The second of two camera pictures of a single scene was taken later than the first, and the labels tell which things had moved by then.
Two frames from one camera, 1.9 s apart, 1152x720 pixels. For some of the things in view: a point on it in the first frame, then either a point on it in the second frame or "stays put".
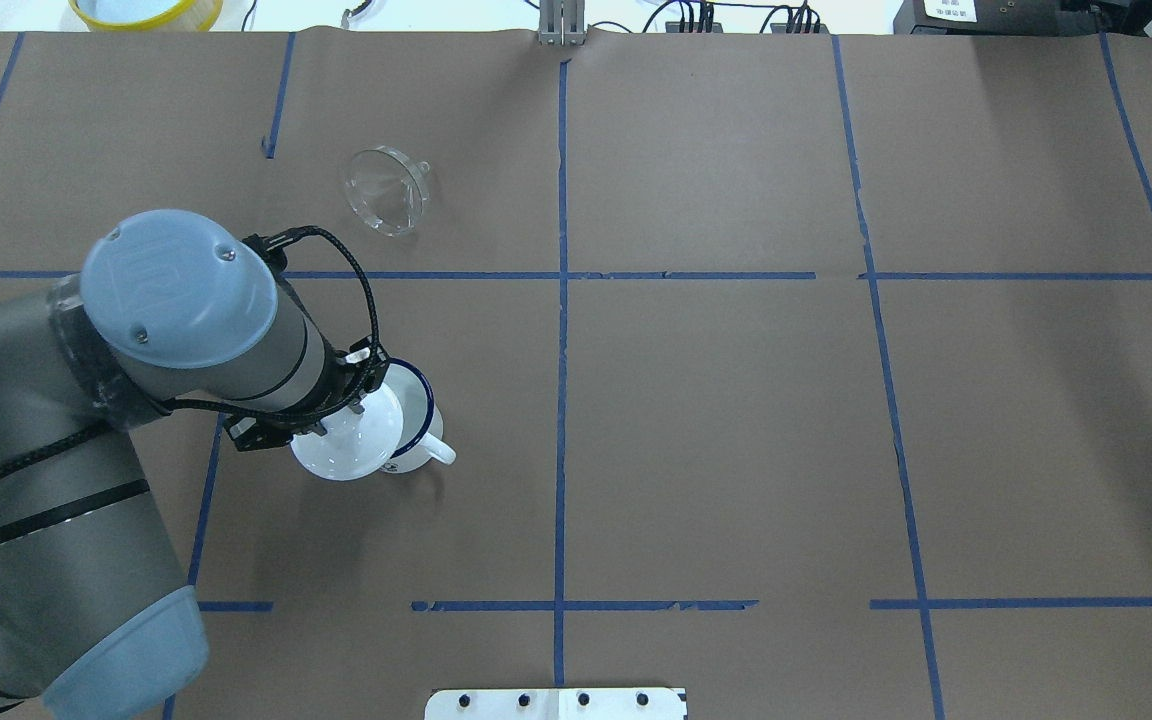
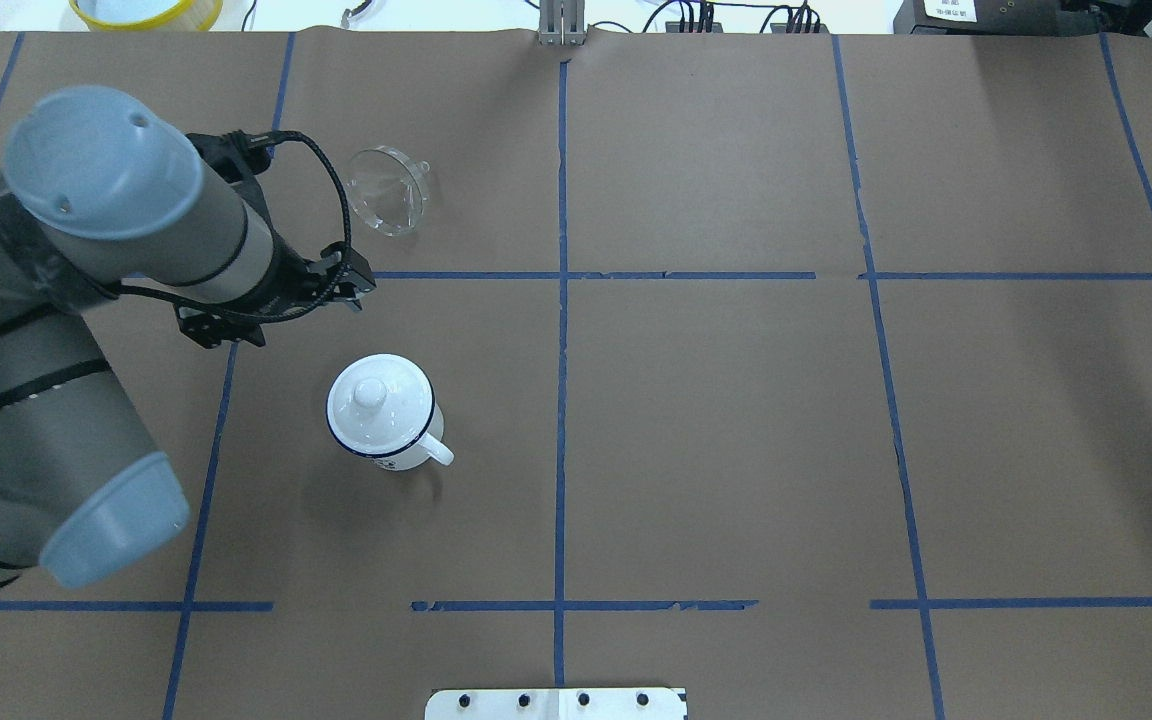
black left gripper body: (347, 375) -> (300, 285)
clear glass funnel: (387, 189) stays put
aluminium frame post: (561, 22) stays put
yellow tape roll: (147, 15) stays put
